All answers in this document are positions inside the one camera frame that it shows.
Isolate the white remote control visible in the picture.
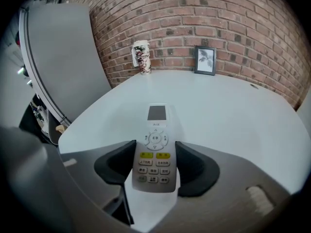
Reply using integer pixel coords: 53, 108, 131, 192
131, 102, 182, 193

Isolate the patterned paper cup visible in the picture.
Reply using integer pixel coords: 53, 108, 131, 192
132, 40, 153, 75

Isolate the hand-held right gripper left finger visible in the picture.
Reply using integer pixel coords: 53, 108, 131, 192
59, 139, 137, 225

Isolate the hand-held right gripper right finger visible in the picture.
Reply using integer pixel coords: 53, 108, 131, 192
149, 141, 291, 233

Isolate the black picture frame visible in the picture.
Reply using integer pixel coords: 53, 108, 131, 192
194, 45, 217, 77

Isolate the white desk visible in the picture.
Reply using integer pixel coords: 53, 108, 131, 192
58, 69, 311, 230

